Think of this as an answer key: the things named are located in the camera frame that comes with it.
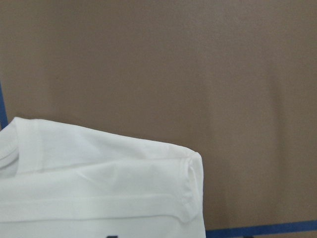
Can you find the white long-sleeve printed shirt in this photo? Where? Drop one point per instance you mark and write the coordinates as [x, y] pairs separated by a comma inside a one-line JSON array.
[[60, 180]]

